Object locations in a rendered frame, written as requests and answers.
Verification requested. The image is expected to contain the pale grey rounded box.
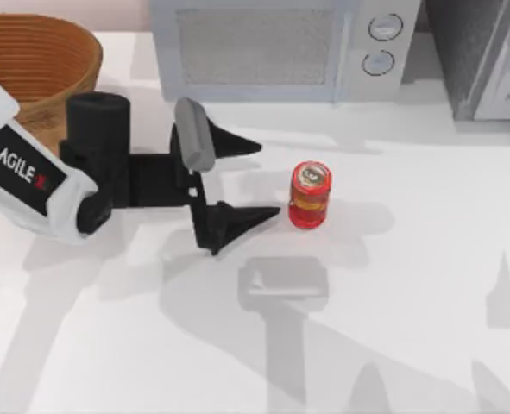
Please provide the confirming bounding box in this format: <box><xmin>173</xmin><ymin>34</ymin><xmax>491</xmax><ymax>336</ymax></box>
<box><xmin>173</xmin><ymin>96</ymin><xmax>217</xmax><ymax>173</ymax></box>

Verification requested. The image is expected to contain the red can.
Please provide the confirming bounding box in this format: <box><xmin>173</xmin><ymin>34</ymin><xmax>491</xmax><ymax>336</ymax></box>
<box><xmin>287</xmin><ymin>160</ymin><xmax>334</xmax><ymax>232</ymax></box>

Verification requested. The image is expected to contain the brown wooden basket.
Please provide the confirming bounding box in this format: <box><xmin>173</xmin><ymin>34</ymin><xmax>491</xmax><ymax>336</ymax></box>
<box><xmin>0</xmin><ymin>14</ymin><xmax>104</xmax><ymax>155</ymax></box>

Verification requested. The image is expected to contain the microwave oven door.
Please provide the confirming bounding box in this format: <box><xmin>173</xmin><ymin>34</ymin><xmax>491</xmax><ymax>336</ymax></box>
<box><xmin>149</xmin><ymin>0</ymin><xmax>356</xmax><ymax>104</ymax></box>

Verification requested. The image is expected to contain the pale microwave oven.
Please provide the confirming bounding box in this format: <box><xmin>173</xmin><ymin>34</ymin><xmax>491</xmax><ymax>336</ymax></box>
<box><xmin>148</xmin><ymin>0</ymin><xmax>424</xmax><ymax>105</ymax></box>

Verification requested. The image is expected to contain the round microwave knob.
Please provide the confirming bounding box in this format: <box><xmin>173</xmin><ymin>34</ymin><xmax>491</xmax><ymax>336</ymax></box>
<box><xmin>361</xmin><ymin>48</ymin><xmax>397</xmax><ymax>78</ymax></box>
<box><xmin>368</xmin><ymin>11</ymin><xmax>405</xmax><ymax>42</ymax></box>

